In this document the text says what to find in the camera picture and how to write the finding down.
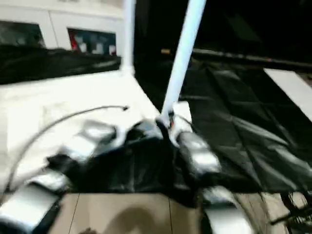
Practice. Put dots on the white plastic table leg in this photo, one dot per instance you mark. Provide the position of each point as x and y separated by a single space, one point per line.
128 36
182 61

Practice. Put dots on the white plastic table top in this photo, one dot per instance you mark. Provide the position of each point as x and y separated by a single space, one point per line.
61 102

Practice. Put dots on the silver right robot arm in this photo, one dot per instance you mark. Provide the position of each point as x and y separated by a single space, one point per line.
204 156

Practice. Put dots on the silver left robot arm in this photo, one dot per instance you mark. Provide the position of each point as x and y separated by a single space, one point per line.
61 156

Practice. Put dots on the black plastic mat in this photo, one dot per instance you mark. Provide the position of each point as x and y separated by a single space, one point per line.
231 109

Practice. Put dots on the small white jar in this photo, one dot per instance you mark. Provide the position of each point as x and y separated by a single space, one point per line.
112 50
97 48
83 46

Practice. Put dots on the red package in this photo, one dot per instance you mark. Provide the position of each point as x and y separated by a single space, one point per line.
73 42

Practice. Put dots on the dark metal rod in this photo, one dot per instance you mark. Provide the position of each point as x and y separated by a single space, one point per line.
256 58

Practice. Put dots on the white flat board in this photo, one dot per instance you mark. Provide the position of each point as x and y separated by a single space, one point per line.
290 85

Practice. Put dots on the white glass-door cabinet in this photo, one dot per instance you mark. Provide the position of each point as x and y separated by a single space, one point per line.
73 17

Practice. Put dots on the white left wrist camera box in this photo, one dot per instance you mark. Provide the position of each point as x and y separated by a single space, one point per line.
119 132

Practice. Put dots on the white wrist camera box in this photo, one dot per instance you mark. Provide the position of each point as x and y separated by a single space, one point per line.
119 132
181 117

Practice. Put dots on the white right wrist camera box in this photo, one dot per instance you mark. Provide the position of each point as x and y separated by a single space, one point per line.
181 117

